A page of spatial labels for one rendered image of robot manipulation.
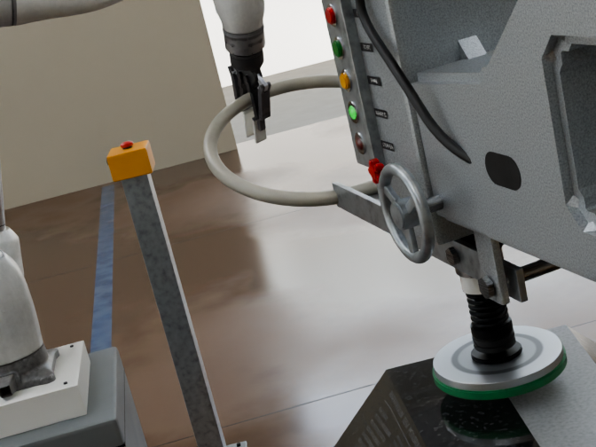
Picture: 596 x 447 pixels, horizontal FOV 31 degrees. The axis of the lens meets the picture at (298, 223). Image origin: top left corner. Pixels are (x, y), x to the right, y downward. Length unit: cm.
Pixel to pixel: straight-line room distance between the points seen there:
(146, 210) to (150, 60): 485
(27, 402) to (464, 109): 114
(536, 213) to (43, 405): 119
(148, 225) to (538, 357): 173
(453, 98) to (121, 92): 672
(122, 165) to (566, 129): 212
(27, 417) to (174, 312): 121
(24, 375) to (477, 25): 118
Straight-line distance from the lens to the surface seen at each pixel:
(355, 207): 203
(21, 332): 223
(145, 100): 808
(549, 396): 178
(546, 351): 180
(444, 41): 156
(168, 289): 331
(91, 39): 803
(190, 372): 341
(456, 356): 183
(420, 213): 147
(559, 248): 130
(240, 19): 231
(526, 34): 123
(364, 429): 193
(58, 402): 219
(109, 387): 229
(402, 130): 158
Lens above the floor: 165
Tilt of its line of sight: 16 degrees down
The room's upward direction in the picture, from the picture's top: 14 degrees counter-clockwise
